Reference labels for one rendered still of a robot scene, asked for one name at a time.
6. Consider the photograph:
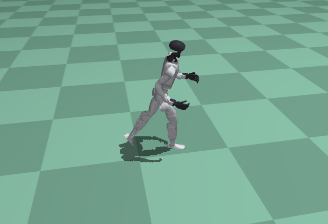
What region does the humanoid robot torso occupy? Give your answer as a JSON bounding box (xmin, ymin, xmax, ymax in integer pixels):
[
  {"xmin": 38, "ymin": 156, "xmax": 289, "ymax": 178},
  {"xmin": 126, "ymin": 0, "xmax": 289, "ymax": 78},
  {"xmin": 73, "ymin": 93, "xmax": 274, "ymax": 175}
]
[{"xmin": 154, "ymin": 54, "xmax": 179, "ymax": 104}]

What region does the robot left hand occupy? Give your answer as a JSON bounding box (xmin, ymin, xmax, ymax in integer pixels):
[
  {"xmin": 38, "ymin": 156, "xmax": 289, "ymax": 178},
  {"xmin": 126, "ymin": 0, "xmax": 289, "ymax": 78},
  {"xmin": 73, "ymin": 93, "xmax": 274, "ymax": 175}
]
[{"xmin": 182, "ymin": 72, "xmax": 199, "ymax": 83}]

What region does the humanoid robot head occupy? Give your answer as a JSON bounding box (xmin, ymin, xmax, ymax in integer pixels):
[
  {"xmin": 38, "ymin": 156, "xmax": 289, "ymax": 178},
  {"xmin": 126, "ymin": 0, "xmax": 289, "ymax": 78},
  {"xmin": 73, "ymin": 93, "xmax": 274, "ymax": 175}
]
[{"xmin": 167, "ymin": 40, "xmax": 185, "ymax": 62}]

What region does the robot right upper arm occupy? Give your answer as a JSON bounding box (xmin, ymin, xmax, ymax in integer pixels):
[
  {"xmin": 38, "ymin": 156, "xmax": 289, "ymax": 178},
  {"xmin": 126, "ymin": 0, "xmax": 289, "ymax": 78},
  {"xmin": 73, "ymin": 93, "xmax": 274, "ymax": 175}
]
[{"xmin": 155, "ymin": 65, "xmax": 176, "ymax": 88}]

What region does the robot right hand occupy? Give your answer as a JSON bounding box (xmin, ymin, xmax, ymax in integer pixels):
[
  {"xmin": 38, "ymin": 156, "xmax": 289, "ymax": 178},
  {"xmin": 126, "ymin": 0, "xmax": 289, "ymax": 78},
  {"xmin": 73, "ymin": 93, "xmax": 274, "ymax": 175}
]
[{"xmin": 170, "ymin": 99, "xmax": 190, "ymax": 110}]

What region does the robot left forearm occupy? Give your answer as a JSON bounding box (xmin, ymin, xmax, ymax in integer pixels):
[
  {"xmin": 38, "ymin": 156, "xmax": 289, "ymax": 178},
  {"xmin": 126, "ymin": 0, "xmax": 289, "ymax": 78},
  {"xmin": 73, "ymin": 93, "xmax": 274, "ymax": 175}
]
[{"xmin": 176, "ymin": 73, "xmax": 186, "ymax": 79}]

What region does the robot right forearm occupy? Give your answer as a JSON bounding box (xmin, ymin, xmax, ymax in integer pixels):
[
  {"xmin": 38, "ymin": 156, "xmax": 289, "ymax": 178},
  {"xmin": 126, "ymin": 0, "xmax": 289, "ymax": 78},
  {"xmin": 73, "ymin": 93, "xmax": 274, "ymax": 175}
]
[{"xmin": 155, "ymin": 85, "xmax": 174, "ymax": 106}]

